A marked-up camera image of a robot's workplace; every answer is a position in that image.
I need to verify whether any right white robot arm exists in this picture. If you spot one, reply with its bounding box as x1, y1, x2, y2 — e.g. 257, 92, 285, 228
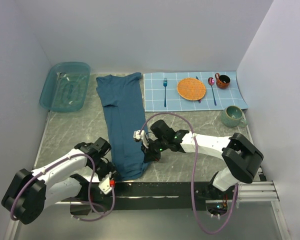
133, 120, 264, 199

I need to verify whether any blue t shirt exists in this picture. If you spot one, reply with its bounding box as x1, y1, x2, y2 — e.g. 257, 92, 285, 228
96, 72, 148, 181

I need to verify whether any green ceramic mug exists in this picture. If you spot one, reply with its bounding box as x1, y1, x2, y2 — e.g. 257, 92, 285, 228
220, 105, 247, 128

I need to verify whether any purple cable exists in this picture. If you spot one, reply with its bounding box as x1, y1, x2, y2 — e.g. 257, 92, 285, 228
9, 153, 116, 222
138, 112, 240, 235

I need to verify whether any orange black mug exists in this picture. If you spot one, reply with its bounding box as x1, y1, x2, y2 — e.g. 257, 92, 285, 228
215, 72, 231, 89

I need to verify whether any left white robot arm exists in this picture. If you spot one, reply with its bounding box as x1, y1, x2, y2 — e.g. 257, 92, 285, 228
1, 137, 118, 225

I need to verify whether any aluminium rail frame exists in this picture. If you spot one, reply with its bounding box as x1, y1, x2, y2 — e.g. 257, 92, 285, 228
5, 128, 279, 240

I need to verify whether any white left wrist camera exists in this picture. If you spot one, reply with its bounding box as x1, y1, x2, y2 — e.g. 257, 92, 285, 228
98, 175, 115, 195

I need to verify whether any blue fork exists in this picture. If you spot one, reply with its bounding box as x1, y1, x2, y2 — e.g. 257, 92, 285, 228
163, 77, 168, 108

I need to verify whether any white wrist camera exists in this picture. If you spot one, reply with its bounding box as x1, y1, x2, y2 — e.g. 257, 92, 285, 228
133, 130, 149, 148
98, 175, 115, 195

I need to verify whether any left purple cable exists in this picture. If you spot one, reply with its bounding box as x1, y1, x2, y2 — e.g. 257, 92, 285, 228
9, 153, 116, 222

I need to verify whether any blue checked placemat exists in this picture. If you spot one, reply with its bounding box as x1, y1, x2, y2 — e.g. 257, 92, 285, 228
143, 71, 249, 112

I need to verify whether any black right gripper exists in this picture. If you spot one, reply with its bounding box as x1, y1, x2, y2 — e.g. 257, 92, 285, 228
141, 137, 169, 163

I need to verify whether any iridescent spoon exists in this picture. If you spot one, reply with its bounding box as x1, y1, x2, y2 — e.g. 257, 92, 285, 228
208, 77, 217, 106

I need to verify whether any orange woven round trivet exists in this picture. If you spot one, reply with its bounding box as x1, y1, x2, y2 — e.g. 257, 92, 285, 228
177, 77, 207, 101

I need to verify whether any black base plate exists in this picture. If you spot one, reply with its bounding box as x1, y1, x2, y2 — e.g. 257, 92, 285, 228
58, 181, 238, 213

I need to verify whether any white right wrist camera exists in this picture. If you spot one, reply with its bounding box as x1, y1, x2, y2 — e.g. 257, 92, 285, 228
133, 130, 149, 148

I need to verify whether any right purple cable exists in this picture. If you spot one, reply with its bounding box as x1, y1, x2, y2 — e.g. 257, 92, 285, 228
138, 112, 240, 235

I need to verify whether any teal plastic bin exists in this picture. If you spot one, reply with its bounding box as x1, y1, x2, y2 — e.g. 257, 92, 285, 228
39, 61, 91, 113

